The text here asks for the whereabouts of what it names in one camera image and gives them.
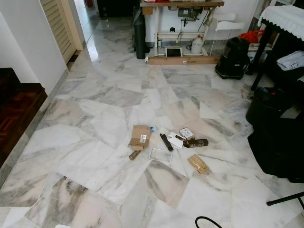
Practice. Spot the louvered wooden door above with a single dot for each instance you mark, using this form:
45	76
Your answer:
61	23

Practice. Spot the folded grey towel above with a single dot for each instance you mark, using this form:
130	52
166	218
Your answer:
292	61

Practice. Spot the white plastic jug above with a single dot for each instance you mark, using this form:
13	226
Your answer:
197	45

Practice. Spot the red bag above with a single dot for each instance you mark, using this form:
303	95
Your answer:
252	35

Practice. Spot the black rolled mat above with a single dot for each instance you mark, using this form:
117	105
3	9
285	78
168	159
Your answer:
138	35

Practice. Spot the clear plastic tray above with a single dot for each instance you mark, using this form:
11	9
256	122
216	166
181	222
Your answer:
161	156

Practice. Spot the open cardboard box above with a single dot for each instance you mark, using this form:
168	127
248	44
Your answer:
138	135

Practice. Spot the black vacuum cleaner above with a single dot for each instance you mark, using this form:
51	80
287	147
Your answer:
232	58

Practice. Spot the table with white lace cloth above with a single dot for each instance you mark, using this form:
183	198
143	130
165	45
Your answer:
285	19

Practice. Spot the long flat cardboard box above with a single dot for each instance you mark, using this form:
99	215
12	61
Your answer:
185	60

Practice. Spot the black stand leg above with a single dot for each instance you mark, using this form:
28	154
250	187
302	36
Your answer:
285	199

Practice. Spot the dark wooden staircase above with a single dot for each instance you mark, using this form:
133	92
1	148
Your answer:
19	114

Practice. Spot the white paper card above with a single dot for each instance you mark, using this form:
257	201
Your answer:
175	141

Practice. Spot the gold box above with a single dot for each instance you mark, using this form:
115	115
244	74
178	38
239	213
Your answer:
198	164

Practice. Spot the sewing machine table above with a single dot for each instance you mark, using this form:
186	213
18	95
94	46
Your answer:
183	3

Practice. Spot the dark brown box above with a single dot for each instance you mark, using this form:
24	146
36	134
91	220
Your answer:
197	143

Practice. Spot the white framed tablet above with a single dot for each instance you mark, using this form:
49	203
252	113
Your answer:
173	52

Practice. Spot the large black bag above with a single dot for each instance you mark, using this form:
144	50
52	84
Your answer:
278	152

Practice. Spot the black stick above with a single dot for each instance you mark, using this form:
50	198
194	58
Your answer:
166	142

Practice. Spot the blue plastic scrap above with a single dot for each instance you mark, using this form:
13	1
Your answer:
153	128

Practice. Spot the brown cardboard tube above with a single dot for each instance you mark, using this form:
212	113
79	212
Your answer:
134	155

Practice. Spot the small white box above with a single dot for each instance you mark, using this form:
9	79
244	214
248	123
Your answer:
186	133

